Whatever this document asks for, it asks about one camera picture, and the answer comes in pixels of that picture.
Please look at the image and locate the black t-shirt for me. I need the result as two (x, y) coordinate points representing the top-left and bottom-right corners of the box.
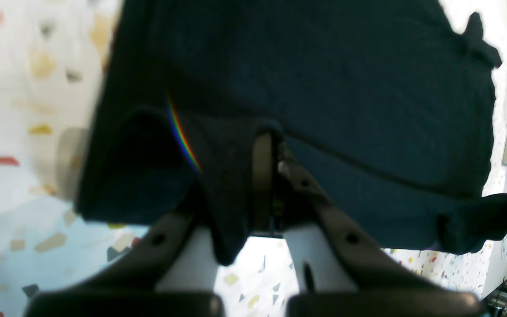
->
(76, 0), (507, 264)

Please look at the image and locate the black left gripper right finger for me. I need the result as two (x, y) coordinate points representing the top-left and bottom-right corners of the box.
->
(262, 132), (487, 317)

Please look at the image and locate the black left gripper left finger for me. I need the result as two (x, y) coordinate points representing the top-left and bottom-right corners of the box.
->
(25, 132), (265, 317)

